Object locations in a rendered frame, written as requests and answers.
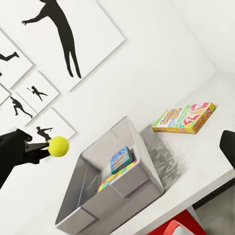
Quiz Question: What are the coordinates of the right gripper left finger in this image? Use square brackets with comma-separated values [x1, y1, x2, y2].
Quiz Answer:
[0, 130, 26, 189]

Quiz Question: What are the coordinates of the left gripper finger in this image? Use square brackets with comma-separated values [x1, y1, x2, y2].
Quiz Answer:
[33, 148, 50, 160]
[25, 142, 49, 159]

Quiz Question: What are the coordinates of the toy box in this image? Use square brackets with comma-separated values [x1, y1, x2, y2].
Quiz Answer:
[54, 116, 164, 235]

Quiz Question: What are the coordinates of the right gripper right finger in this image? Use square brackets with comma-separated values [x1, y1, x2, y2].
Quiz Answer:
[219, 130, 235, 169]

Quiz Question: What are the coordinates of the tennis ball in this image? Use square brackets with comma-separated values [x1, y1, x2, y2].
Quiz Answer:
[47, 136, 70, 157]

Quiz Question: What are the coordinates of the jigsaw puzzle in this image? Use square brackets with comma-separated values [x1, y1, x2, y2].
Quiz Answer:
[98, 161, 137, 191]

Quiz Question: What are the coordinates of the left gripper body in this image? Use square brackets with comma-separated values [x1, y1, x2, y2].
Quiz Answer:
[15, 150, 40, 166]

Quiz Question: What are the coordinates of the board game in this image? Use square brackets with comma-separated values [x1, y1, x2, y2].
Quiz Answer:
[111, 146, 133, 175]
[152, 102, 216, 134]

